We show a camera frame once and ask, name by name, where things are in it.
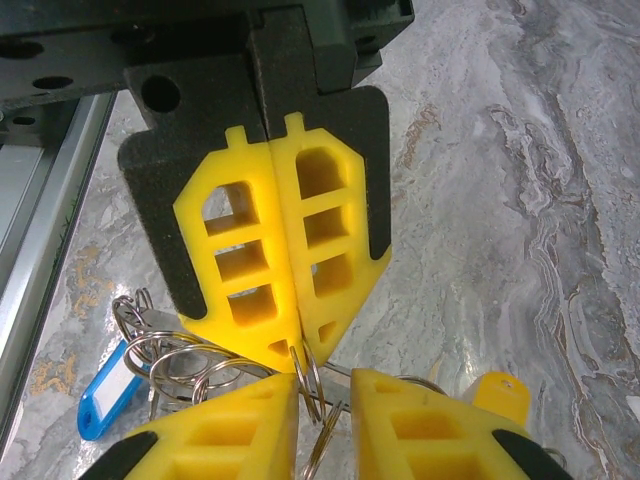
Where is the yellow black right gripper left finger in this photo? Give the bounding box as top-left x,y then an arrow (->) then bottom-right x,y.
84,372 -> 301,480

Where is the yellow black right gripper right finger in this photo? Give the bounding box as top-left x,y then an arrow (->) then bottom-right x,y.
349,368 -> 576,480

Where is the large silver keyring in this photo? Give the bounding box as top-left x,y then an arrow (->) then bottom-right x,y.
148,342 -> 274,407

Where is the small silver keyring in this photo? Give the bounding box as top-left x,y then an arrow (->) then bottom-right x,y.
110,287 -> 151,336

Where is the yellow key tag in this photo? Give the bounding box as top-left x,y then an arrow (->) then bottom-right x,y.
472,370 -> 531,436

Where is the blue key tag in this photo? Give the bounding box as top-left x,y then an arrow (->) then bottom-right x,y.
77,339 -> 151,441

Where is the silver key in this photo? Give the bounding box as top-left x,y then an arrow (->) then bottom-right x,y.
134,305 -> 191,337

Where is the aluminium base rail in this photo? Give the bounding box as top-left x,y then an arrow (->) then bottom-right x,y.
0,92 -> 119,441

